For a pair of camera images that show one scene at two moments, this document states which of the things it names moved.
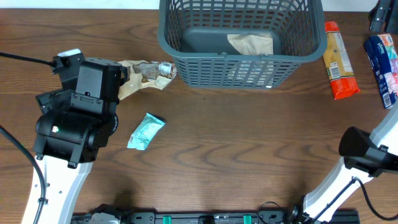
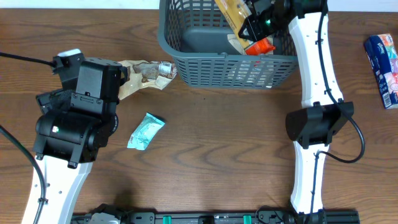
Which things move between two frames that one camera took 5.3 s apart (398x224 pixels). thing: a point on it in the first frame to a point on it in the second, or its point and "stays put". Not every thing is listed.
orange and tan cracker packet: x=338 y=62 to x=235 y=12
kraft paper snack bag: x=145 y=73 stays put
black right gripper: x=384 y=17 to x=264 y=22
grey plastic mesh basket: x=240 y=44 stays put
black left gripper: x=56 y=100 stays put
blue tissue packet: x=381 y=55 stays put
